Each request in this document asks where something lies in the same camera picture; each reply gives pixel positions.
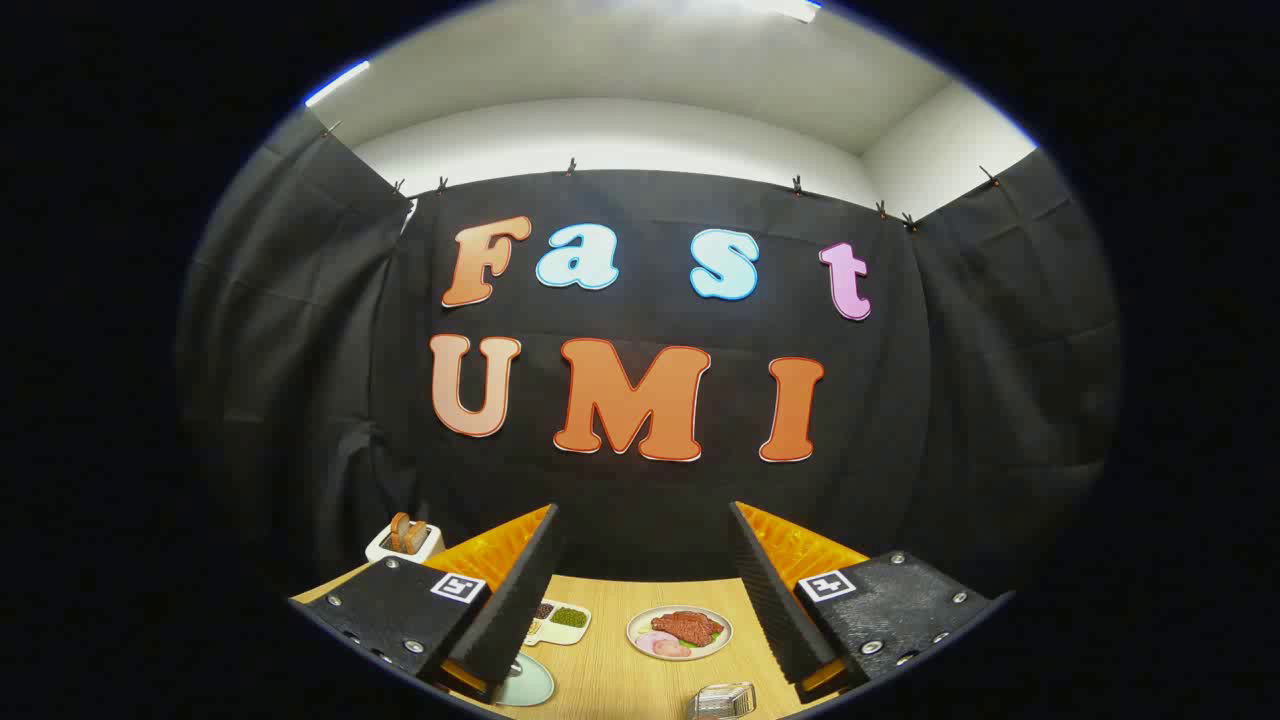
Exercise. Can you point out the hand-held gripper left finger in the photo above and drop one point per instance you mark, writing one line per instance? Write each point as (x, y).
(510, 610)

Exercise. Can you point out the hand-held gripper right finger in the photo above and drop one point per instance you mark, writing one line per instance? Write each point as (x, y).
(775, 610)

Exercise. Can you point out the white divided dish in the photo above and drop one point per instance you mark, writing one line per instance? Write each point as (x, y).
(556, 635)

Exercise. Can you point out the pile of green beans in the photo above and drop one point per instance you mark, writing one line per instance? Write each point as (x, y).
(569, 617)

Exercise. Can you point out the light blue plate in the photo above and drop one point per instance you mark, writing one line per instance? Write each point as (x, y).
(530, 685)

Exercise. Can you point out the brown meat slices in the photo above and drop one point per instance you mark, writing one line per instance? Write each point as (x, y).
(688, 626)

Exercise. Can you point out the reddish pink ham slice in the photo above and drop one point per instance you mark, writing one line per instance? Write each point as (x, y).
(672, 650)

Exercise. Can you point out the white toaster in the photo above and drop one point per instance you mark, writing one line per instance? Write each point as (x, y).
(398, 554)

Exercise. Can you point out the toasted bread slice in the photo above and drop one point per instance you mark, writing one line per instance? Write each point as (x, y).
(408, 533)

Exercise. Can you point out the pale pink ham slice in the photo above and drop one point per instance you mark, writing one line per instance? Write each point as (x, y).
(650, 642)

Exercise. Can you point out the white round plate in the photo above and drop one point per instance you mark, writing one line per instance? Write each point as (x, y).
(640, 625)

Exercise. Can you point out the row of cloth clips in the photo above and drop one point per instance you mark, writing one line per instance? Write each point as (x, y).
(571, 165)

